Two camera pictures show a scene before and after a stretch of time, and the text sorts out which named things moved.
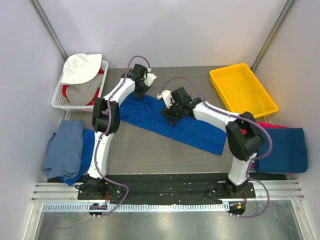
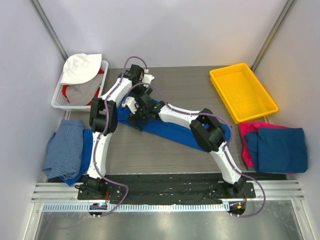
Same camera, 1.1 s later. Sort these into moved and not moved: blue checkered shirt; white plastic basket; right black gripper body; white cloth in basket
Moved: right black gripper body
Not moved: white cloth in basket; blue checkered shirt; white plastic basket
